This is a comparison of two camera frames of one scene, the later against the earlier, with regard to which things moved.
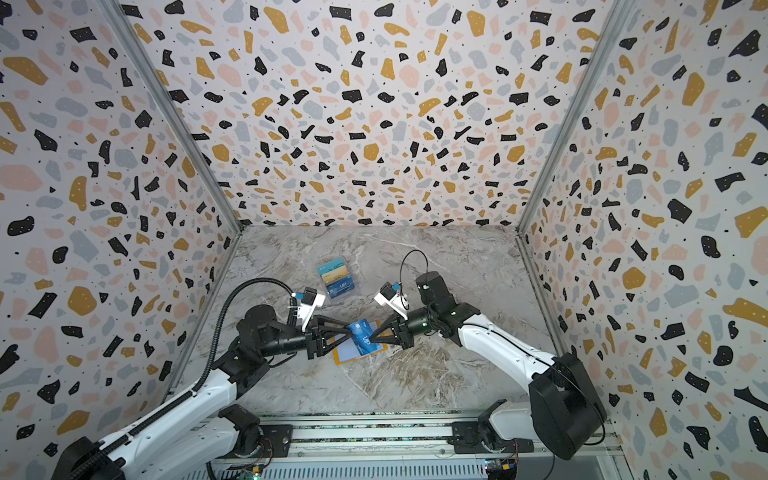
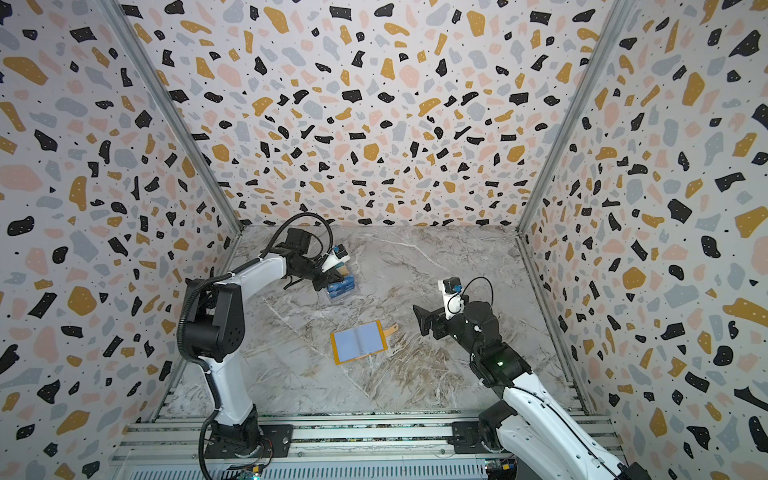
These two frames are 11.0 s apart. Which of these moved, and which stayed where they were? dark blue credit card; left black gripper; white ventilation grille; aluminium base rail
Moved: left black gripper; dark blue credit card
Stayed: white ventilation grille; aluminium base rail
